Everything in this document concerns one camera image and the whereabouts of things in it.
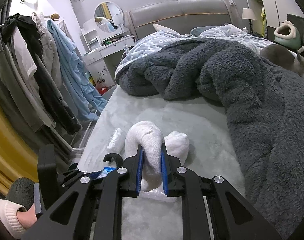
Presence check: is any clear plastic wrap bundle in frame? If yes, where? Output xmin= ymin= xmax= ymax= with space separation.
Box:
xmin=106 ymin=128 xmax=125 ymax=154

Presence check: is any white tissue wad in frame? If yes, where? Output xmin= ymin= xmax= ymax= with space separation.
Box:
xmin=124 ymin=121 xmax=164 ymax=192

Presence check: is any white fluffy cloth ball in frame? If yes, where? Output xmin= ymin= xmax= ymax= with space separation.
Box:
xmin=164 ymin=131 xmax=190 ymax=165

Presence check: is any person's left hand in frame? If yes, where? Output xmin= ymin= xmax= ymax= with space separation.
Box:
xmin=17 ymin=204 xmax=37 ymax=230

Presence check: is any blue plastic wrapper in bin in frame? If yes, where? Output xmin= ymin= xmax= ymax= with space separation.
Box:
xmin=89 ymin=167 xmax=116 ymax=180

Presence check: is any yellow curtain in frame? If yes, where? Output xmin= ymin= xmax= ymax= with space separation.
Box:
xmin=0 ymin=107 xmax=38 ymax=195

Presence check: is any white clothes rack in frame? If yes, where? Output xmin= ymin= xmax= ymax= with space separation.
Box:
xmin=0 ymin=9 xmax=96 ymax=152

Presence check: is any black hanging garment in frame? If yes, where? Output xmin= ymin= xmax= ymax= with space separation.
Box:
xmin=0 ymin=14 xmax=82 ymax=135

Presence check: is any dark grey fleece blanket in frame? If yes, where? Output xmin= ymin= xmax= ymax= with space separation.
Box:
xmin=116 ymin=38 xmax=304 ymax=239

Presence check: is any white dressing table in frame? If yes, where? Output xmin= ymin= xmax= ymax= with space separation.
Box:
xmin=83 ymin=35 xmax=135 ymax=89

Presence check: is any white hanging garment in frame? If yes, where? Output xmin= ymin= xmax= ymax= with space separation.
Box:
xmin=8 ymin=14 xmax=65 ymax=127

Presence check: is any grey padded headboard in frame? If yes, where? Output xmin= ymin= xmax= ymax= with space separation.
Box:
xmin=126 ymin=0 xmax=233 ymax=40

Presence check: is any grey cat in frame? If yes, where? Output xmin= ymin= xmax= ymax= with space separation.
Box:
xmin=260 ymin=44 xmax=304 ymax=79

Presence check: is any bedside lamp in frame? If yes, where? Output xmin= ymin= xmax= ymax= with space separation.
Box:
xmin=242 ymin=8 xmax=256 ymax=34

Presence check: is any green cat bed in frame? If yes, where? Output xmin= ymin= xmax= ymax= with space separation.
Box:
xmin=274 ymin=20 xmax=301 ymax=51

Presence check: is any white wardrobe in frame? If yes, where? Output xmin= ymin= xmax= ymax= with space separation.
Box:
xmin=243 ymin=0 xmax=304 ymax=41

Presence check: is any round wall mirror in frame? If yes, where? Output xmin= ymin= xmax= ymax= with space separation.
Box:
xmin=94 ymin=2 xmax=123 ymax=33

